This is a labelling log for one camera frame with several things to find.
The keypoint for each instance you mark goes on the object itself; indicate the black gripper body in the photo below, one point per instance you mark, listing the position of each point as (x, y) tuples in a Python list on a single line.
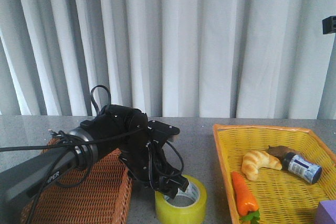
[(143, 153)]

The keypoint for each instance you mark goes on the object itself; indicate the black box at edge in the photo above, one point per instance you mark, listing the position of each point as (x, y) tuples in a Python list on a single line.
[(329, 25)]

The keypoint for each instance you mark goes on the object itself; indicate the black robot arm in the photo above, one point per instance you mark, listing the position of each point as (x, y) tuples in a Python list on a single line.
[(79, 149)]

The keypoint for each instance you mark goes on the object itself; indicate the brown dried leaf toy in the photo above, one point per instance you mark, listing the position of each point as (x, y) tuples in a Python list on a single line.
[(280, 151)]

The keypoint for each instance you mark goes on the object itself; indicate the grey pleated curtain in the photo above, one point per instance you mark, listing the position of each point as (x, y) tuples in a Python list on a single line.
[(200, 58)]

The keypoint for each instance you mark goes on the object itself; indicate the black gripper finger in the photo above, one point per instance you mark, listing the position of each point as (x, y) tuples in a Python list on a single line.
[(169, 190), (178, 182)]

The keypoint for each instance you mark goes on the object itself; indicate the brown wicker basket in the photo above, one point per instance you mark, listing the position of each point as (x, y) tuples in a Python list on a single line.
[(103, 197)]

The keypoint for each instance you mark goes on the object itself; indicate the toy orange carrot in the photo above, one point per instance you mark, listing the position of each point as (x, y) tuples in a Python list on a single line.
[(246, 203)]

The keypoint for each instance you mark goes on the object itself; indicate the toy croissant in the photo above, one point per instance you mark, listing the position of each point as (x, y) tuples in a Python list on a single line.
[(254, 160)]

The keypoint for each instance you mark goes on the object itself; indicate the yellow woven basket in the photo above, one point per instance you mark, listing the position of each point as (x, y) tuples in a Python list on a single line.
[(282, 196)]

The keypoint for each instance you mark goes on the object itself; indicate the yellow tape roll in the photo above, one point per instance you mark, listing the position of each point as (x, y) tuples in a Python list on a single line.
[(187, 207)]

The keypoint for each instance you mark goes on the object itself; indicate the purple foam block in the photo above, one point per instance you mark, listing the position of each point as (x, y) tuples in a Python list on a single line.
[(325, 213)]

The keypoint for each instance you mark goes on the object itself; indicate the small blue labelled bottle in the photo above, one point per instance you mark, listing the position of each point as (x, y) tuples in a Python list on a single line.
[(296, 164)]

